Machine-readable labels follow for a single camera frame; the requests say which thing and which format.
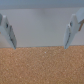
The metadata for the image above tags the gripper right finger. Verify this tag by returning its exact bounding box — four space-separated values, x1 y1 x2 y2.
63 7 84 50

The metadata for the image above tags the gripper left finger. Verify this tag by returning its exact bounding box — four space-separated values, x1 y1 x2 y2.
0 12 18 51

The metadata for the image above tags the white cabinet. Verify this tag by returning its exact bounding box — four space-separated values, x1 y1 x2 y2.
0 7 84 49

